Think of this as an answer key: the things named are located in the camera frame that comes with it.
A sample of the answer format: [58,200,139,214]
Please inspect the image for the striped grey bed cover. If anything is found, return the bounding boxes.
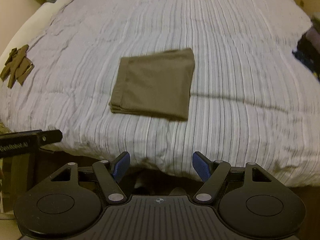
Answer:
[1,0,319,187]

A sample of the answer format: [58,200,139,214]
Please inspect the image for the cream padded headboard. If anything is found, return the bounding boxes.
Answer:
[1,0,72,67]

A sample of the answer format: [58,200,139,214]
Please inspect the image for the olive brown pants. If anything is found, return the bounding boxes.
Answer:
[109,48,195,121]

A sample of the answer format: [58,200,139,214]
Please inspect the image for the olive brown small garment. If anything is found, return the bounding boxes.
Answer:
[1,44,34,89]

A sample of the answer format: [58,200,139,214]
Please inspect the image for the folded clothes stack on bed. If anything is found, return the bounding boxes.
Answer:
[292,12,320,80]

